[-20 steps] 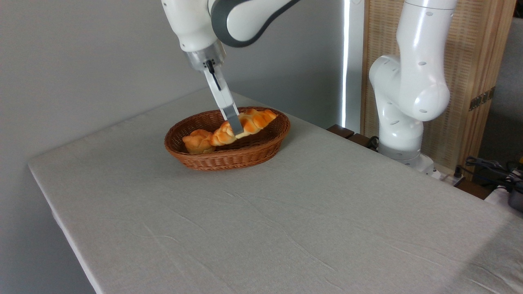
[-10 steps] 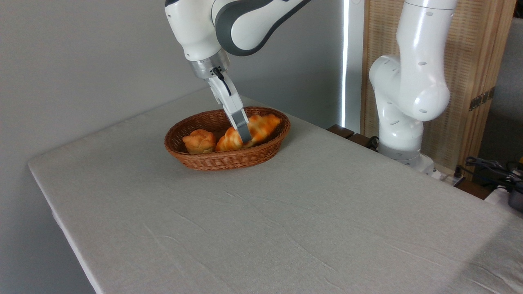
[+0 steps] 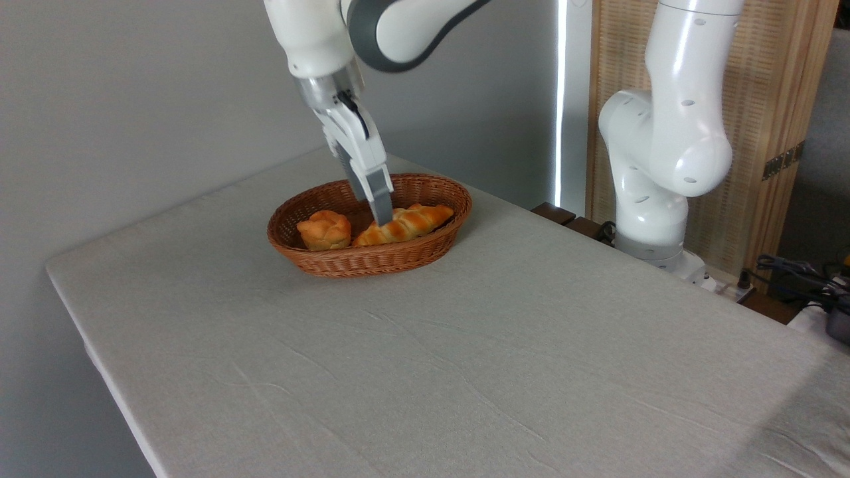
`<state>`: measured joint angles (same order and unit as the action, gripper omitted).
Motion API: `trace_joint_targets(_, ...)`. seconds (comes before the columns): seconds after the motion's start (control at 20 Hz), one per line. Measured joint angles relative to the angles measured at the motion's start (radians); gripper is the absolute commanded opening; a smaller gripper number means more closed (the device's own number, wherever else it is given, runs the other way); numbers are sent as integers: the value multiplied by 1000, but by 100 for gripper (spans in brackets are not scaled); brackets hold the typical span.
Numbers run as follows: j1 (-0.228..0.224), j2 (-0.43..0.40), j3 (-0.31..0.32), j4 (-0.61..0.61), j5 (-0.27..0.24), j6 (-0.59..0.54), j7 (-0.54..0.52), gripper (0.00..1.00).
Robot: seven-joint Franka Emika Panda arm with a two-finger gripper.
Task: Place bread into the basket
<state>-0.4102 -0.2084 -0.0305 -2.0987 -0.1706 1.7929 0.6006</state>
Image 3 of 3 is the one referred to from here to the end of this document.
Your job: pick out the metal screen hinge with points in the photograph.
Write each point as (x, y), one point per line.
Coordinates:
(783, 160)

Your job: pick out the light grey tablecloth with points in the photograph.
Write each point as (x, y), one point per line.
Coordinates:
(465, 358)

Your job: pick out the long braided bread loaf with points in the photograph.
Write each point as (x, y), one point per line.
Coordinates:
(412, 222)

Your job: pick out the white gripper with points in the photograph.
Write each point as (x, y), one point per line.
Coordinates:
(364, 156)

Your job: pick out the dark brown wooden block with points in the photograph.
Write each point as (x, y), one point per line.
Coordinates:
(553, 212)
(584, 228)

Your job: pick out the brown wicker oval basket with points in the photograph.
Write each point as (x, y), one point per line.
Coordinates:
(425, 252)

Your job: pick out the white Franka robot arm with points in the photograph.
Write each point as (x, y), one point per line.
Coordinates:
(684, 133)

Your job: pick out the small round bread bun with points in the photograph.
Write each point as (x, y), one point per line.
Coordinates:
(324, 231)

